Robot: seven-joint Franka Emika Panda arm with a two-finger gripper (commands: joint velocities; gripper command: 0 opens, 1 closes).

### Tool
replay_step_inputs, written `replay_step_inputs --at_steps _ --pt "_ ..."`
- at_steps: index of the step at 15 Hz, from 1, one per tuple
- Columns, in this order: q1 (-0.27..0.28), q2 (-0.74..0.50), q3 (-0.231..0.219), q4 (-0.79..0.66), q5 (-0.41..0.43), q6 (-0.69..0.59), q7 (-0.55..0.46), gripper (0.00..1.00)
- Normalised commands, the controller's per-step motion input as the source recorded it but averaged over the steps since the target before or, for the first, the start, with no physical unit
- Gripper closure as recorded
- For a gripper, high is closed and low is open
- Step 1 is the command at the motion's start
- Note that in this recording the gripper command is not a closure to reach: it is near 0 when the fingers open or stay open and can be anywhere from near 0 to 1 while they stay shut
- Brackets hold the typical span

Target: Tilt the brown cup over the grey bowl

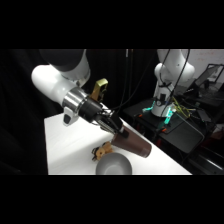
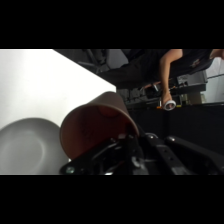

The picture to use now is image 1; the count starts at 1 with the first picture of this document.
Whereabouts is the grey bowl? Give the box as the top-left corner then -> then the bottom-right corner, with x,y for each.
95,152 -> 134,176

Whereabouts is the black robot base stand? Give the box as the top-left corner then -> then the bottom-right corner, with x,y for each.
121,97 -> 206,155

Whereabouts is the brown plastic cup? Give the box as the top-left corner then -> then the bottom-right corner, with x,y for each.
110,124 -> 153,159

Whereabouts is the gold wrist camera mount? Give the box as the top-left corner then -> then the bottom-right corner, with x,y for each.
89,77 -> 110,102

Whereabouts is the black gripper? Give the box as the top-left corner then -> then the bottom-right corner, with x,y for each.
79,97 -> 130,140

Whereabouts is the black cable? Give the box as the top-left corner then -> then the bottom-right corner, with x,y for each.
111,49 -> 172,112

